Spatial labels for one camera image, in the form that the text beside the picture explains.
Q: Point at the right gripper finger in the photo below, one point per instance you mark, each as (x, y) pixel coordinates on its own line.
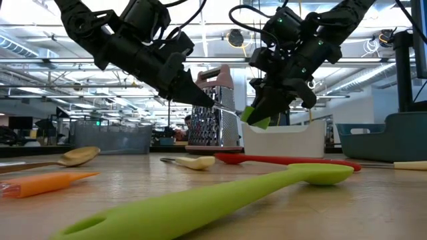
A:
(257, 87)
(272, 100)

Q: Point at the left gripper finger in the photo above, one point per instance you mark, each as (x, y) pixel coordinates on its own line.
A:
(190, 93)

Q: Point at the green silicone spatula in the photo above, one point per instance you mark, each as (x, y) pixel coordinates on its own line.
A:
(247, 114)

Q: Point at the lime green silicone spoon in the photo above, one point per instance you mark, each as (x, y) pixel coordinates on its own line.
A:
(200, 206)

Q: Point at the orange silicone spatula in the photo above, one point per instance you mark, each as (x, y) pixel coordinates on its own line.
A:
(50, 183)

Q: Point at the cream butter knife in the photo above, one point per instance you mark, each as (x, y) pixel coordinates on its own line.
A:
(11, 164)

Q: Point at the black box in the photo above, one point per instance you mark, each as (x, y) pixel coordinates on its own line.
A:
(283, 120)

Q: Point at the person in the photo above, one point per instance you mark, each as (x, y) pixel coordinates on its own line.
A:
(187, 120)

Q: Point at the black light stand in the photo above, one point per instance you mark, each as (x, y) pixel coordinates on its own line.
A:
(168, 116)

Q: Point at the long ceiling light bar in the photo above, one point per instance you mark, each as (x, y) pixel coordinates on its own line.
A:
(217, 60)

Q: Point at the white plastic bin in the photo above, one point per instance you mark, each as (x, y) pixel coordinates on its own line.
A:
(283, 141)

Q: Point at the small teal container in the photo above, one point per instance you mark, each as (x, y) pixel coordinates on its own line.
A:
(166, 141)

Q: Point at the red silicone spoon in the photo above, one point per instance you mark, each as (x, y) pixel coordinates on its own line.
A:
(240, 159)

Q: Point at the grey translucent plastic bin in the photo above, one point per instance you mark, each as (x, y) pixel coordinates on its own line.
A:
(113, 140)

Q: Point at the black monitor stand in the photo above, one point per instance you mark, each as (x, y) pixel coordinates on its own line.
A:
(404, 83)

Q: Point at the monitor screen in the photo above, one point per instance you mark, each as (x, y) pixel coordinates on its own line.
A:
(421, 40)

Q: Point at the teal plastic bin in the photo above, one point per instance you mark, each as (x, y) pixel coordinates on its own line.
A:
(383, 143)

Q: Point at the black background monitor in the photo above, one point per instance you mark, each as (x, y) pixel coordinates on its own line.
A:
(20, 122)

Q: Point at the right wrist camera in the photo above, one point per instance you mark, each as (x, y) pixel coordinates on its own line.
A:
(283, 26)

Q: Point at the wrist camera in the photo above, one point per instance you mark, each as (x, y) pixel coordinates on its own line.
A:
(283, 26)
(180, 43)

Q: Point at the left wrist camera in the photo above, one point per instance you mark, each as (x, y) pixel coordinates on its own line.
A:
(180, 43)

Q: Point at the black table frame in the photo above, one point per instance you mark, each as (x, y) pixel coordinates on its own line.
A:
(33, 151)

